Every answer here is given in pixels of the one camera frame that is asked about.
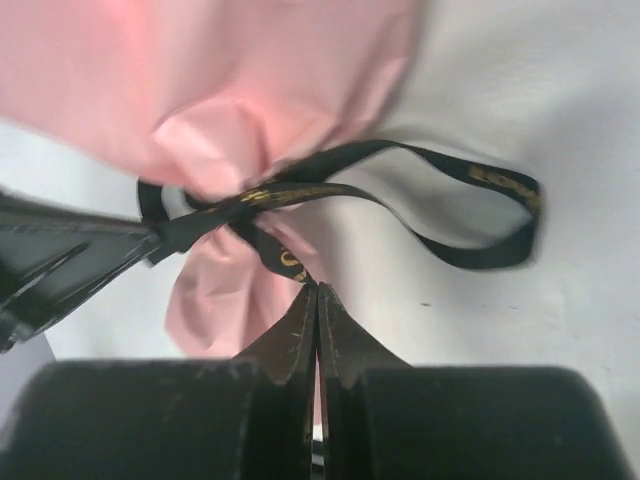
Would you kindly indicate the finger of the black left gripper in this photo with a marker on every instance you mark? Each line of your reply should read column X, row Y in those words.
column 53, row 260

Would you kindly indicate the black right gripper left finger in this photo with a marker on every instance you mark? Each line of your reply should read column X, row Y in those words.
column 248, row 417

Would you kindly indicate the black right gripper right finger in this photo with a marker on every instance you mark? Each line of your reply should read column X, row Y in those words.
column 384, row 419

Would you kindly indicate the pink flower bouquet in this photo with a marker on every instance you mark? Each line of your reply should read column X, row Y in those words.
column 205, row 95

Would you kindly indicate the black ribbon gold lettering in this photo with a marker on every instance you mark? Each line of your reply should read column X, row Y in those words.
column 359, row 205

